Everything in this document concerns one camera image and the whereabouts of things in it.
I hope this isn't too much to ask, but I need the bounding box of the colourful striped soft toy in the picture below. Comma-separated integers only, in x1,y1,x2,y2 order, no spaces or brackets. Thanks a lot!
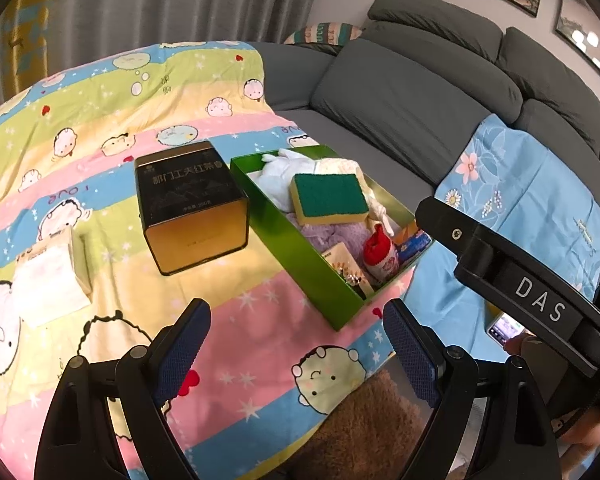
393,226,431,262

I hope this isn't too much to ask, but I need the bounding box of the small orange tree box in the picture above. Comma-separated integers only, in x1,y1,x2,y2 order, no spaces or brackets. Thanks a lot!
323,242,375,299

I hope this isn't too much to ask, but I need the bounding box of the purple fluffy cloth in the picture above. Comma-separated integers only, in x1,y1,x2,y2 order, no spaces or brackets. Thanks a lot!
286,212,370,259

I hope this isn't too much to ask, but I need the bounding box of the green yellow scrub sponge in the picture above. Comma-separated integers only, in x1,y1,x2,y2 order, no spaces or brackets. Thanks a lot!
289,174,370,226

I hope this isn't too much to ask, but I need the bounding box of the white plush toy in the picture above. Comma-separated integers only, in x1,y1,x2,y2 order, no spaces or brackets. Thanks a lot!
251,148,394,235

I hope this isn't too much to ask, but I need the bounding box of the person's hand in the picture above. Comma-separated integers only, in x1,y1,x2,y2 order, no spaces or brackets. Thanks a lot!
504,334,600,461

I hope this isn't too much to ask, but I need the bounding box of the smartphone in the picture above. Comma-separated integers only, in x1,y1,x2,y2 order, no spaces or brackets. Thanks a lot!
486,312,526,346

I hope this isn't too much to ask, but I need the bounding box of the blue floral cloth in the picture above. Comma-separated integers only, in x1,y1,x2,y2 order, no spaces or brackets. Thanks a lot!
403,115,600,362

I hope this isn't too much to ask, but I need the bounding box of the brown fuzzy rug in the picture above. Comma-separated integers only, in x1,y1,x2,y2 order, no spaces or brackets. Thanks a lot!
283,370,426,480

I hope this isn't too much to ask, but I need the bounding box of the colourful cartoon bedsheet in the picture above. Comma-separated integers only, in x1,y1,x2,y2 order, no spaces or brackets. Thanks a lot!
0,41,432,479

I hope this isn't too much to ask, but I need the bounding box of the green shallow box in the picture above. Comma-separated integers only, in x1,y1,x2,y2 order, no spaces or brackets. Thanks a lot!
230,153,422,330

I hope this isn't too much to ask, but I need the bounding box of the black gold tea tin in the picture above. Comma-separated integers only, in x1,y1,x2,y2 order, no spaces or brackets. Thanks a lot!
134,141,249,276

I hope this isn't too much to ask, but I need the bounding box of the grey sofa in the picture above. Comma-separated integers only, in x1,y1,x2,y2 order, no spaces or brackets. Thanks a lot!
258,0,600,205

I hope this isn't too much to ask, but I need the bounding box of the striped knitted cushion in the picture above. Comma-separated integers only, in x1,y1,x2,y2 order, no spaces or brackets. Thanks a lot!
284,22,363,47

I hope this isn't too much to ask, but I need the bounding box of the grey curtain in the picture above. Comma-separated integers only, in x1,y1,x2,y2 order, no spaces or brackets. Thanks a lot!
46,0,314,72

